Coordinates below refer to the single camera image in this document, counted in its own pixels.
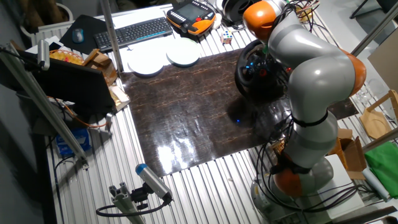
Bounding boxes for black racing steering wheel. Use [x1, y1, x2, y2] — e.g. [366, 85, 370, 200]
[234, 39, 289, 100]

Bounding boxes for black steering wheel base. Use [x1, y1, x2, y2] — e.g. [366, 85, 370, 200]
[254, 83, 287, 102]

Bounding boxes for dark brown marble mat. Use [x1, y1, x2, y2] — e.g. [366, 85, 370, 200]
[120, 48, 360, 178]

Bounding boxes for white plate with green rim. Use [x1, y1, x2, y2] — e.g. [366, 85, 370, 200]
[165, 37, 201, 68]

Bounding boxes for white round plate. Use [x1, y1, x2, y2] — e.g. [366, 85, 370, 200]
[127, 37, 170, 65]
[127, 49, 165, 77]

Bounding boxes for Rubik's cube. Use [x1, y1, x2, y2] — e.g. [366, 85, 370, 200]
[220, 30, 233, 45]

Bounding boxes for white yellow packet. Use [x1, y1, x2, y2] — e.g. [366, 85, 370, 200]
[108, 85, 131, 113]

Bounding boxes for orange black teach pendant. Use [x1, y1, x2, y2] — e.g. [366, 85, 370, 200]
[166, 0, 217, 37]

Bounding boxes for black computer keyboard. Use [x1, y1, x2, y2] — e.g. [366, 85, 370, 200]
[93, 17, 174, 53]

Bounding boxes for black filament spool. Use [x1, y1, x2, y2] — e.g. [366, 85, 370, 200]
[222, 0, 251, 26]

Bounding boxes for black laptop screen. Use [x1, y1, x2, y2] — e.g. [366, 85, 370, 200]
[32, 57, 116, 114]

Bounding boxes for blue tissue pack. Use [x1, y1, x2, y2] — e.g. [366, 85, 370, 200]
[55, 127, 91, 158]

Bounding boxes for black mouse pad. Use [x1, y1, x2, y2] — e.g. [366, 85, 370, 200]
[58, 14, 108, 55]

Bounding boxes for blue grey computer mouse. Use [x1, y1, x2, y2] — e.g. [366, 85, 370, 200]
[72, 28, 85, 44]

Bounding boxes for gold shiny object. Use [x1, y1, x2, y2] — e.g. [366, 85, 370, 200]
[295, 4, 313, 22]

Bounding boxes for open brown cardboard box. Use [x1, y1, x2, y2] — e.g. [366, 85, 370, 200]
[331, 128, 368, 181]

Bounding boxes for small white box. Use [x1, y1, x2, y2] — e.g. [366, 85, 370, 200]
[24, 35, 65, 55]

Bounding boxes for wooden plate stand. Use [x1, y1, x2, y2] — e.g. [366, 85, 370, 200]
[359, 89, 398, 140]

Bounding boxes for white paper roll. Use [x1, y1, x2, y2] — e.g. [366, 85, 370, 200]
[362, 167, 391, 203]

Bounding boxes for brown cardboard panel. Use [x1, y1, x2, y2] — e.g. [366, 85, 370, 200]
[368, 37, 398, 91]

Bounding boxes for green cloth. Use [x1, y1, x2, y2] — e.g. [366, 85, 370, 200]
[364, 141, 398, 200]

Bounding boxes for black office chair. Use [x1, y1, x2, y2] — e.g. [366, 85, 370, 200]
[349, 0, 398, 19]

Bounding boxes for silver camera with blue cap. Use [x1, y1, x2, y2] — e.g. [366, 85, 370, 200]
[135, 163, 174, 202]

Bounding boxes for black camera ball mount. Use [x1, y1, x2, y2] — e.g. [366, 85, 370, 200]
[130, 183, 152, 211]

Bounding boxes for orange cable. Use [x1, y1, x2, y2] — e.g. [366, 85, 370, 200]
[46, 95, 109, 129]

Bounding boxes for aluminium profile camera mount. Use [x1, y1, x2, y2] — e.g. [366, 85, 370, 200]
[108, 182, 147, 224]

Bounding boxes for aluminium profile post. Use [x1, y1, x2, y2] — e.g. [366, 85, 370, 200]
[348, 1, 398, 58]
[99, 0, 124, 74]

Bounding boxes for black camera cable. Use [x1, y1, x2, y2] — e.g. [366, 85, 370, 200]
[95, 194, 174, 218]

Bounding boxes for slanted aluminium frame pole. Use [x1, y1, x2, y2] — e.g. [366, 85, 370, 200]
[0, 43, 90, 169]

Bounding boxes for silver depth camera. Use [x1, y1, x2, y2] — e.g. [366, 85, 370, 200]
[37, 39, 51, 71]

